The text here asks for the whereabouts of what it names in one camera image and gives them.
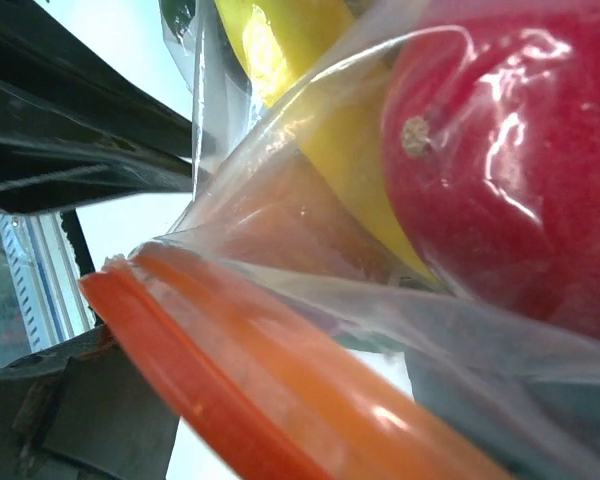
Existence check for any yellow fake banana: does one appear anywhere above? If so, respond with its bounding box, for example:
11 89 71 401
215 1 433 280

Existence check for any green fake leafy vegetable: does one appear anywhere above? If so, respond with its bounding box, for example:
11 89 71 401
159 0 196 36

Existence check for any perforated grey cable duct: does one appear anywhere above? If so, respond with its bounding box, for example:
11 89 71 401
0 213 95 352

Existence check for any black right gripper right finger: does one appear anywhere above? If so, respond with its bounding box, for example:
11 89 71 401
0 325 179 479

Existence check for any clear zip top bag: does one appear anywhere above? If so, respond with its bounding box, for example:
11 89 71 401
81 1 600 479

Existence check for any red fake apple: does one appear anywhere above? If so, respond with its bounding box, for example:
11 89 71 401
381 1 600 341

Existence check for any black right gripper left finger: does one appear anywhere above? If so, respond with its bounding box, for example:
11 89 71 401
0 1 193 215

